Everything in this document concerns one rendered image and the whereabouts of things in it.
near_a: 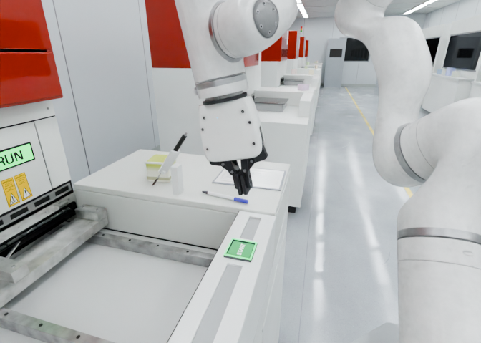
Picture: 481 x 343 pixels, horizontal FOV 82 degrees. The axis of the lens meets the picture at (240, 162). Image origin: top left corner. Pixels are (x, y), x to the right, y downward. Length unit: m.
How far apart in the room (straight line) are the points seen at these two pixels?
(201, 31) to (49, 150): 0.62
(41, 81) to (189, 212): 0.48
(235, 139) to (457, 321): 0.39
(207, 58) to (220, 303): 0.38
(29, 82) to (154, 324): 0.61
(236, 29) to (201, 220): 0.53
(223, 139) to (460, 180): 0.37
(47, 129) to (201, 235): 0.51
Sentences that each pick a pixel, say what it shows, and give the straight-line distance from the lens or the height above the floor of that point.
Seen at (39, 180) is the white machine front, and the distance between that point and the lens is 0.92.
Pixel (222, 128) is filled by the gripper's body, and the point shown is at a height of 1.22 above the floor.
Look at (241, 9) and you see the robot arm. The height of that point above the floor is 1.38.
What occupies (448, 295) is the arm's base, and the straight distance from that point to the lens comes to 0.51.
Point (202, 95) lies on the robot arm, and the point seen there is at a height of 1.27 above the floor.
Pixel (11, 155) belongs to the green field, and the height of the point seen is 1.11.
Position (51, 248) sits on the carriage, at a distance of 0.87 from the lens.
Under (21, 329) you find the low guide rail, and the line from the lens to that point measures 0.75.
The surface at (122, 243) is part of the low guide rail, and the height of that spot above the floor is 0.84.
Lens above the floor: 1.33
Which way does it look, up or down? 21 degrees down
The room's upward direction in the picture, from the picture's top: straight up
